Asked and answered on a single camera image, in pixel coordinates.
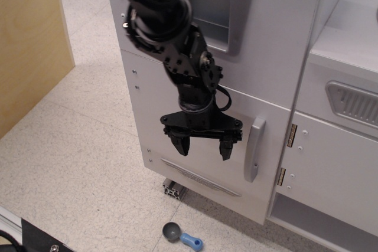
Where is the grey vent grille panel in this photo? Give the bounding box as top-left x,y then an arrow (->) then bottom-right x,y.
325,81 -> 377,128

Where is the aluminium frame rail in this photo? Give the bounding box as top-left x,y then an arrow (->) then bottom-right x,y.
0,206 -> 22,244

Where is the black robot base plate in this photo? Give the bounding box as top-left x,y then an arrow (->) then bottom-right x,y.
1,219 -> 74,251

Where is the white oven cabinet door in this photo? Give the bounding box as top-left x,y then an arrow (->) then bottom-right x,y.
276,113 -> 377,235

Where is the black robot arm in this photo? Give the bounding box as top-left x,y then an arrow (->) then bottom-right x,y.
124,0 -> 243,160

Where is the grey fridge door handle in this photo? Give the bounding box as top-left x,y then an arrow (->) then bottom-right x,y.
243,117 -> 266,183

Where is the grey ice dispenser recess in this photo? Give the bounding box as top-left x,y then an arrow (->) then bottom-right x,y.
142,0 -> 260,58

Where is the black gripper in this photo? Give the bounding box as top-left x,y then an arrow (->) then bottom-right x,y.
160,102 -> 243,161

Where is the lower brass oven hinge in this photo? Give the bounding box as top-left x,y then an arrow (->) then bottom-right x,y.
277,168 -> 286,186

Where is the grey blue toy scoop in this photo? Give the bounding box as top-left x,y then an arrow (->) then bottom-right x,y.
162,222 -> 203,251

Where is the light wooden board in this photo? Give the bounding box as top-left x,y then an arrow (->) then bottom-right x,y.
1,0 -> 74,136

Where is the aluminium extrusion foot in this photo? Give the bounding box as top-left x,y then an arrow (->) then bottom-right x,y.
162,178 -> 188,201

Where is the white toy kitchen cabinet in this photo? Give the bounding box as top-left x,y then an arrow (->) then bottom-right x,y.
110,0 -> 377,251

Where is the white low fridge door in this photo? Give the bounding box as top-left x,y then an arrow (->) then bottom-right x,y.
121,51 -> 290,224

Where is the brass oven hinge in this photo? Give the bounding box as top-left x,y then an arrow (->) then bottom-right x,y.
277,168 -> 286,186
286,123 -> 298,148

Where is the upper brass oven hinge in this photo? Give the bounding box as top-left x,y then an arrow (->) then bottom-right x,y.
286,123 -> 298,148

